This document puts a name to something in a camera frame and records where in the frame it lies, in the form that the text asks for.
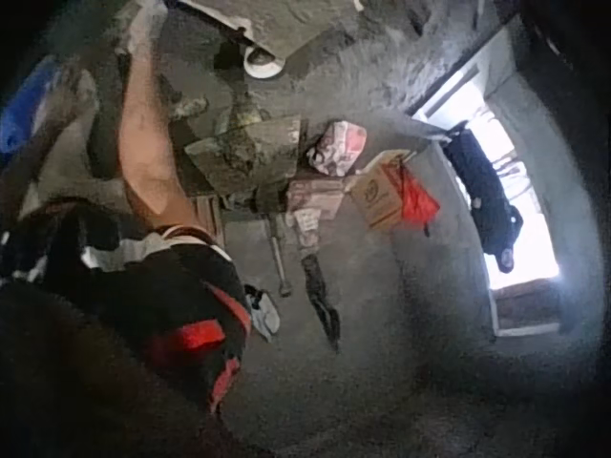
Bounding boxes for person's right hand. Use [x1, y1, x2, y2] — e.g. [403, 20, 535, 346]
[114, 2, 161, 56]

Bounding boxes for grey cement lump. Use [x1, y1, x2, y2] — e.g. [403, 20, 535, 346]
[166, 94, 212, 123]

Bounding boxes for white round bowl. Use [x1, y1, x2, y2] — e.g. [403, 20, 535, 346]
[242, 46, 286, 80]

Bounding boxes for large grey stone slab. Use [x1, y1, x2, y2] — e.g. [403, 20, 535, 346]
[179, 0, 378, 57]

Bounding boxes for blue plastic container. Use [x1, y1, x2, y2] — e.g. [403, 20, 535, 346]
[0, 61, 66, 155]

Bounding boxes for grey cement-covered slab piece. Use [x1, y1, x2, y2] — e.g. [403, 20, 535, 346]
[183, 114, 305, 193]

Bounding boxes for red and white plastic bag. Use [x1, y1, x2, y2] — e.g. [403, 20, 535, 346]
[305, 119, 369, 177]

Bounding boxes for pink flat box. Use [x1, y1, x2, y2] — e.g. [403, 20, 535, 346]
[285, 177, 346, 214]

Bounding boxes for grey metal hammer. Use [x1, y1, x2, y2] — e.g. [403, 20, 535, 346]
[267, 214, 293, 298]

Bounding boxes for brown cardboard box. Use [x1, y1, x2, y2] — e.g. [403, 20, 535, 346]
[344, 149, 417, 231]

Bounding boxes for grey and white glove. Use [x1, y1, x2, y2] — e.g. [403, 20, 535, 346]
[242, 283, 282, 343]

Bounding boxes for black hand tool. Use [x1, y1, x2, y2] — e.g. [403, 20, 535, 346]
[301, 253, 343, 353]

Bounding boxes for dark hanging clothes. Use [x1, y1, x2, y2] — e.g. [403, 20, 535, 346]
[441, 122, 524, 274]

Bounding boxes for bright window opening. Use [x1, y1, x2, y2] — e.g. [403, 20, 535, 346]
[411, 64, 564, 338]

